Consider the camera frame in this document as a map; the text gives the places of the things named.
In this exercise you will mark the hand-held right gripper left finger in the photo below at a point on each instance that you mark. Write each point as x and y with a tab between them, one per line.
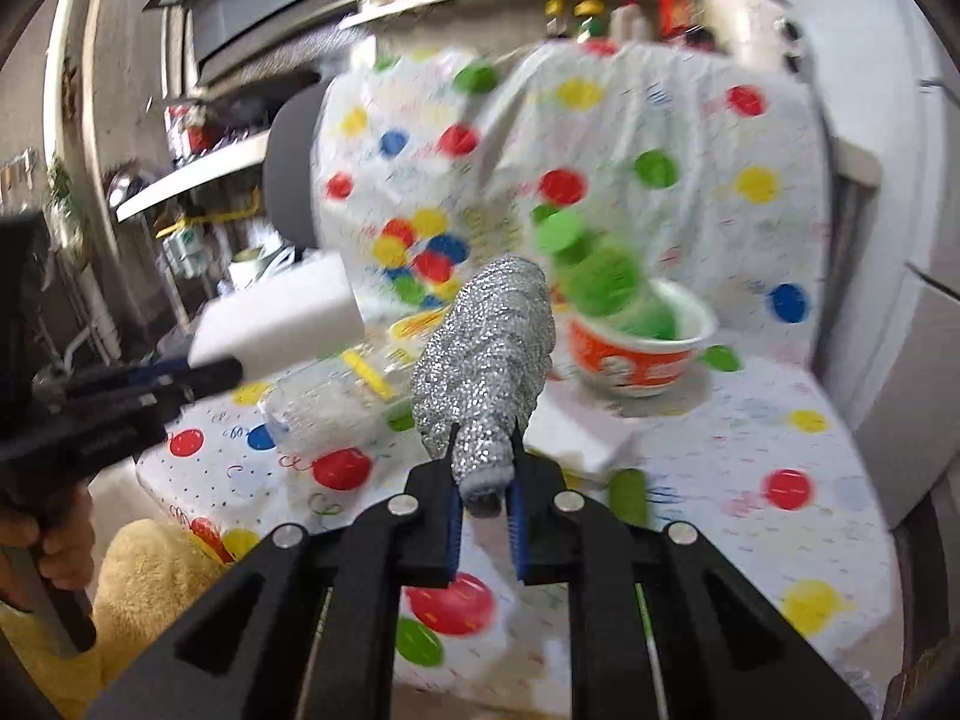
452	532

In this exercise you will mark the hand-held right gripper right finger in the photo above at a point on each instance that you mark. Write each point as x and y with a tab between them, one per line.
517	532

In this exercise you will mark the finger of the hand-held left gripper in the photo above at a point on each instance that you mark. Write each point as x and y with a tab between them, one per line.
214	379
161	370

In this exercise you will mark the clear plastic bottle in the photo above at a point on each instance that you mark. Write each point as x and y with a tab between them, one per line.
322	405

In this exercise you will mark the silver glitter scouring pad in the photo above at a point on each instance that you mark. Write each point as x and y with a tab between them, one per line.
487	352

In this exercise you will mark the person's left forearm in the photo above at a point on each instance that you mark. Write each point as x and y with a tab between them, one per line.
150	592

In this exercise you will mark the person's left hand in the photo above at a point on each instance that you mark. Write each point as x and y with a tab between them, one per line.
67	540

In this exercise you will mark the green potted plant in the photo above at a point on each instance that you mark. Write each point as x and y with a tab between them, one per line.
66	199

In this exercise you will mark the white counter shelf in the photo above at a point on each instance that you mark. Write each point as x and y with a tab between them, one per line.
187	172

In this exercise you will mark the orange instant noodle cup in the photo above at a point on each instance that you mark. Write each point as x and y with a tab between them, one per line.
637	367

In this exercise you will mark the black chair backrest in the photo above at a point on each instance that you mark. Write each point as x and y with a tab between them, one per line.
289	172

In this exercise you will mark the steel range hood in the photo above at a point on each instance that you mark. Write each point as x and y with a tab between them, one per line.
262	7

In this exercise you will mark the polka dot tablecloth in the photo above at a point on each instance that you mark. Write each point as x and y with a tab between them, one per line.
675	165

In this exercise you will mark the grey refrigerator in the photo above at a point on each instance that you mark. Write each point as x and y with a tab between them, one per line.
900	315

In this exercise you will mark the green bottle with yellow lid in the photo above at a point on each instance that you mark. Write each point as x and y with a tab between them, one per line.
590	21

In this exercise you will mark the red snack packet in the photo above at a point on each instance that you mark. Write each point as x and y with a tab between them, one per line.
676	7

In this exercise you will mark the white kettle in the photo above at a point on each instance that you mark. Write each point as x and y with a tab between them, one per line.
742	26

